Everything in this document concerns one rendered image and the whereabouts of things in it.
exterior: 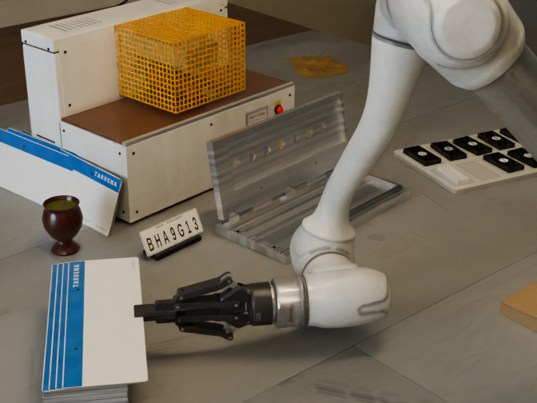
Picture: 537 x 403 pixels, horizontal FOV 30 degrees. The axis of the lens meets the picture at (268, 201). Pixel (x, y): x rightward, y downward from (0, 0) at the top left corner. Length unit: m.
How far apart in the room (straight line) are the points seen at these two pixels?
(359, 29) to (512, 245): 2.93
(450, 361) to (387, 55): 0.56
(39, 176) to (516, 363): 1.18
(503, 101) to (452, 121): 1.39
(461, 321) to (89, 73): 1.02
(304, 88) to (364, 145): 1.42
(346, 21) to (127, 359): 3.48
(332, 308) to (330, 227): 0.18
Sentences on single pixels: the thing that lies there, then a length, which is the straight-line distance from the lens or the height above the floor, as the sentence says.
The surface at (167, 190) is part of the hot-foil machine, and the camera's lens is 2.28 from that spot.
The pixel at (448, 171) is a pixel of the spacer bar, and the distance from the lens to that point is 2.48.
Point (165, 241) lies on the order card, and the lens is 2.11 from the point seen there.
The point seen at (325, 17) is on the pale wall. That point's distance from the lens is 4.82.
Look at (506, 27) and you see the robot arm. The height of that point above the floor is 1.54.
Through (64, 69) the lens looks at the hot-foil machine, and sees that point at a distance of 2.30.
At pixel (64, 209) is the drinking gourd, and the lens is 2.10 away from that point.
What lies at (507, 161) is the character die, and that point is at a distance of 2.57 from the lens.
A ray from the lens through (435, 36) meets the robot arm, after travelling 1.36.
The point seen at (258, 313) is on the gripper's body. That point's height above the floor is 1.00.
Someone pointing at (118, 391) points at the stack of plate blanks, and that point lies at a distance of 1.59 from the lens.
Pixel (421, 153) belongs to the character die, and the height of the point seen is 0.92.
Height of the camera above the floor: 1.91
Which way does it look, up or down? 26 degrees down
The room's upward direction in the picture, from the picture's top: straight up
